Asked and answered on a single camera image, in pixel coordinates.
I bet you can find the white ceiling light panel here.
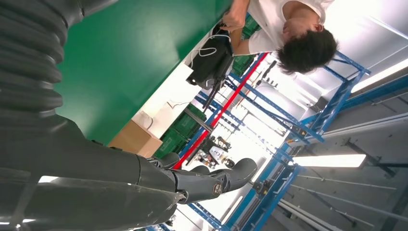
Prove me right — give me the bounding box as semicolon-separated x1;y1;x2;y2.
350;58;408;94
292;154;367;168

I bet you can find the blue metal rack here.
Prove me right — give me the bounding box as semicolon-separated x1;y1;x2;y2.
143;51;408;231

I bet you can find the person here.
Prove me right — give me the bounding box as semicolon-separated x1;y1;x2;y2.
220;0;339;76

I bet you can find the black carry bag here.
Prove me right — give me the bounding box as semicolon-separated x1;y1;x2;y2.
186;37;235;90

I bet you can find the black remote controller with antennas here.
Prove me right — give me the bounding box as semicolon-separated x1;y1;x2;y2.
202;59;237;112

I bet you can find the white charging cable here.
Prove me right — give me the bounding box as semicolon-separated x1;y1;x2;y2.
190;33;232;69

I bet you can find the red metal beam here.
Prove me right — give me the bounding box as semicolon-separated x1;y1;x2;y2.
172;52;270;170

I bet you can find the brown cardboard box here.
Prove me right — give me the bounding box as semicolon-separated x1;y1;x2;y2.
108;119;163;158

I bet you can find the green plastic crate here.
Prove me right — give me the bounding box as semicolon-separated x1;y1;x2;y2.
231;14;263;77
153;103;208;160

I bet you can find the white rectangular desk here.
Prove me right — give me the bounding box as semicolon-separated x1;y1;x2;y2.
132;28;224;139

